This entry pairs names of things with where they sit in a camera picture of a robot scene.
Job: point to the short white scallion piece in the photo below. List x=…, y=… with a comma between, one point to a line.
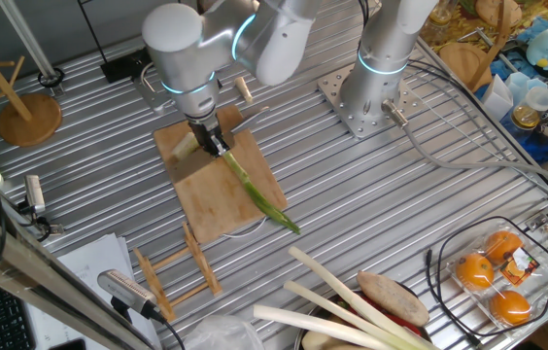
x=181, y=146

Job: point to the blue cloth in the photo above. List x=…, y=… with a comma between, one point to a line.
x=541, y=146

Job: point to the round woven wooden item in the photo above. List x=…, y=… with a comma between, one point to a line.
x=495, y=10

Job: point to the clear plastic bag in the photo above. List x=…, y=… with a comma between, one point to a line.
x=220, y=335

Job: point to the metal camera mount clamp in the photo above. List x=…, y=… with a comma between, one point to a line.
x=43, y=226

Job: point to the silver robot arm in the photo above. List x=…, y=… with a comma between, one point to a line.
x=381, y=44

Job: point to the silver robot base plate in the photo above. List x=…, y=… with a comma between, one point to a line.
x=337, y=92

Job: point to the pale potato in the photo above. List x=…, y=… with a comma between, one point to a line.
x=320, y=342

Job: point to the black stand with thin rod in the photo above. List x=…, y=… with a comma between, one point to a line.
x=118, y=70

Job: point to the small silver camera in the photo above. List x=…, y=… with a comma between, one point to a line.
x=35, y=192

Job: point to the white paper sheets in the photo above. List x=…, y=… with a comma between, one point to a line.
x=94, y=253

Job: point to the long scallion with green top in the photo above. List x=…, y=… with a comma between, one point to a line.
x=254, y=192

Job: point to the wooden cutting board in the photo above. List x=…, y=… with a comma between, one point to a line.
x=215, y=204

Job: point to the wooden mug tree stand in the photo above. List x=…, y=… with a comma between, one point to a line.
x=28, y=119
x=463, y=63

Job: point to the metal bowl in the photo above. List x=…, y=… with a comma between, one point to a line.
x=298, y=340

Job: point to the brown sweet potato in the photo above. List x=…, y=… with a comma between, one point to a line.
x=393, y=299

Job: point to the glass flask with yellow liquid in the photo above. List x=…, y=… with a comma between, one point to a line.
x=529, y=114

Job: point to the clear glass bottle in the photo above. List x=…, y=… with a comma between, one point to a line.
x=436, y=19

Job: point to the white scallion root end piece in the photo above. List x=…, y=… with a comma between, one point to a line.
x=244, y=90

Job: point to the orange label sticker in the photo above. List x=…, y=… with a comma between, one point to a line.
x=519, y=266

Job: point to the orange fruit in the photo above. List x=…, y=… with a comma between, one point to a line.
x=509, y=307
x=474, y=271
x=503, y=245

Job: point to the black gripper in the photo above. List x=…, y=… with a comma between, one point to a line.
x=203, y=132

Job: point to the white paper box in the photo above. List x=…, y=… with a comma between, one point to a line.
x=495, y=99

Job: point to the red vegetable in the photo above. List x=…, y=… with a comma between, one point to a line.
x=385, y=315

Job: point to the aluminium frame beam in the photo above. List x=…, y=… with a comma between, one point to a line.
x=36, y=272

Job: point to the steel cleaver knife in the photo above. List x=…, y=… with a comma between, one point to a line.
x=189, y=167

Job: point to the wooden knife rack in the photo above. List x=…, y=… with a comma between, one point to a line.
x=201, y=262

